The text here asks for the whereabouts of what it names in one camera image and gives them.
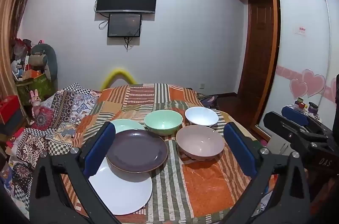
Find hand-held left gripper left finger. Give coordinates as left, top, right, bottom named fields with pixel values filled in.
left=29, top=122, right=125, bottom=224

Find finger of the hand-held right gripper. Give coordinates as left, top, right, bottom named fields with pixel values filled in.
left=263, top=111, right=329, bottom=145
left=281, top=105, right=332, bottom=136

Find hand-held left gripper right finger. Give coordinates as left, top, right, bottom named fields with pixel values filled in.
left=223, top=122, right=310, bottom=224

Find dark purple plate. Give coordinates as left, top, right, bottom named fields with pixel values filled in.
left=106, top=129, right=168, bottom=174

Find light green plate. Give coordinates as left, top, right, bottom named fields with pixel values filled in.
left=108, top=119, right=149, bottom=134

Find pink bowl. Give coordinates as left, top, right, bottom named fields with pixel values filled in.
left=175, top=125, right=225, bottom=161

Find white plate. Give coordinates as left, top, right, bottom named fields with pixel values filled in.
left=87, top=158, right=153, bottom=215

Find white bowl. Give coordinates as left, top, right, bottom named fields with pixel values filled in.
left=185, top=107, right=219, bottom=128

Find light green bowl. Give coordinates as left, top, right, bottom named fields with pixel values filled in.
left=144, top=110, right=183, bottom=137

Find striped orange patchwork blanket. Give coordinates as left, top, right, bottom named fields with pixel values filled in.
left=62, top=83, right=268, bottom=224

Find checkered patterned blanket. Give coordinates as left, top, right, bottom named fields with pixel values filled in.
left=0, top=82, right=102, bottom=203

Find dark bag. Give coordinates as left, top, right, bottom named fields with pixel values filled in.
left=197, top=93, right=219, bottom=109

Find brown wooden door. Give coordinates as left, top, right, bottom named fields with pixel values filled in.
left=237, top=0, right=276, bottom=105

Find pink bunny toy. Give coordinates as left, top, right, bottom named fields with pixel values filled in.
left=29, top=90, right=42, bottom=116

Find green box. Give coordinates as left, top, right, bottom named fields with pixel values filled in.
left=16, top=73, right=53, bottom=108

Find red box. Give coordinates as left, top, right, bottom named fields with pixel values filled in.
left=0, top=95, right=22, bottom=125

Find grey plush toy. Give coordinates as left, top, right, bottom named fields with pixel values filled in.
left=29, top=43, right=58, bottom=82

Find pile of toys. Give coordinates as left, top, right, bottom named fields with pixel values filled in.
left=11, top=37, right=33, bottom=82

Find brown striped curtain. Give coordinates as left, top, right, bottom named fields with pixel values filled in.
left=0, top=0, right=44, bottom=119

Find monitor cables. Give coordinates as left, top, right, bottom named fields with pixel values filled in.
left=94, top=0, right=143, bottom=52

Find small black wall monitor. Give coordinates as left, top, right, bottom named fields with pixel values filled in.
left=107, top=13, right=142, bottom=38

